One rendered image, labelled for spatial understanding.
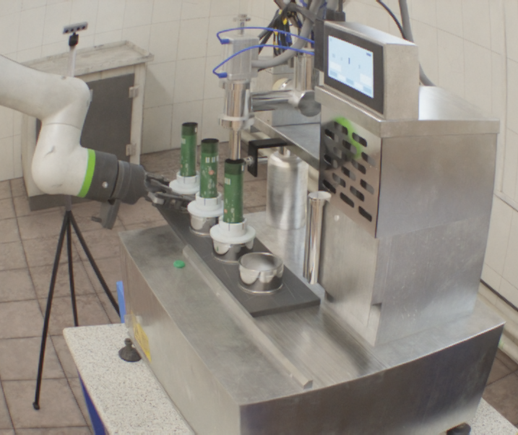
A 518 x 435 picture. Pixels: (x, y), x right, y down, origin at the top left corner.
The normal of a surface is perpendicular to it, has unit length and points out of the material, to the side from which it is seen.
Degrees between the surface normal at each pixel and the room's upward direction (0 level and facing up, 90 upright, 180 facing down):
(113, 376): 0
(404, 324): 90
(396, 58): 90
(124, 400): 0
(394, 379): 90
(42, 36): 90
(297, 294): 0
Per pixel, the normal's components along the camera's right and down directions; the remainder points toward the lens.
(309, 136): 0.04, -0.92
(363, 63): -0.91, 0.13
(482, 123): 0.41, 0.36
